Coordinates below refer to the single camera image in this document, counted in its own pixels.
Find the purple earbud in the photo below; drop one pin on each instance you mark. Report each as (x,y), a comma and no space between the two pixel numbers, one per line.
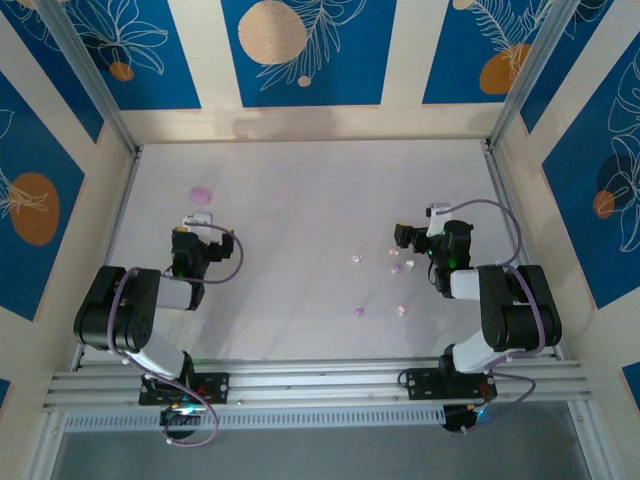
(359,311)
(395,269)

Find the purple earbud charging case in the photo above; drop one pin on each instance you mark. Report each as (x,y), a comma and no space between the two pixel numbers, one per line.
(200,195)

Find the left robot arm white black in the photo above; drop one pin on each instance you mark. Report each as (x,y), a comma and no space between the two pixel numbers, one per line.
(175,294)

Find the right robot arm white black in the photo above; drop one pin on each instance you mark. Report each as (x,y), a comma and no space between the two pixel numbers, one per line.
(465,285)

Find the blue poster dark circle flower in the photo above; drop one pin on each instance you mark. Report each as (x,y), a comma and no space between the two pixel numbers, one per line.
(575,225)

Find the blue poster fern orange circle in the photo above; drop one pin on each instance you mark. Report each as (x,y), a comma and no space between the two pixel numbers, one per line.
(450,75)

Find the blue poster white flower outline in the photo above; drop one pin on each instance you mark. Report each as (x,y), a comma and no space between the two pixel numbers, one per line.
(165,85)

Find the blue poster large peach circle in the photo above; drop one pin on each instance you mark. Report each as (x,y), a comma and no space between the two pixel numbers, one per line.
(350,75)

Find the blue poster large orange circle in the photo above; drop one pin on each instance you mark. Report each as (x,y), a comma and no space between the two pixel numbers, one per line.
(30,150)

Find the blue leaf print poster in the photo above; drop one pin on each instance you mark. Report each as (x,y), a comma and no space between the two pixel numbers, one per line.
(55,60)

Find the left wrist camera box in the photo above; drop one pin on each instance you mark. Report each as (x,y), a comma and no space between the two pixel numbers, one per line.
(199,218)

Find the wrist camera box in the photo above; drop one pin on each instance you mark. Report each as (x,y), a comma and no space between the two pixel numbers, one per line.
(199,218)
(437,209)

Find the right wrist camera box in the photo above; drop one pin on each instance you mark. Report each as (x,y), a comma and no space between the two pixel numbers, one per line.
(437,209)

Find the aluminium side rail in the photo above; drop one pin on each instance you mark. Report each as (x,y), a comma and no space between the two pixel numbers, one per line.
(499,175)
(118,225)

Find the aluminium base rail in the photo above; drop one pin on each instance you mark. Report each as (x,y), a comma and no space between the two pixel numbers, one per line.
(320,385)

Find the aluminium frame post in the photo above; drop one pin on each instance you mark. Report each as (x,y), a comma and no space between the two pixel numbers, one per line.
(528,75)
(99,85)

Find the blue wall poster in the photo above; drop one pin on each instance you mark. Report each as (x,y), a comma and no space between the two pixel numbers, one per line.
(4,392)
(632,380)

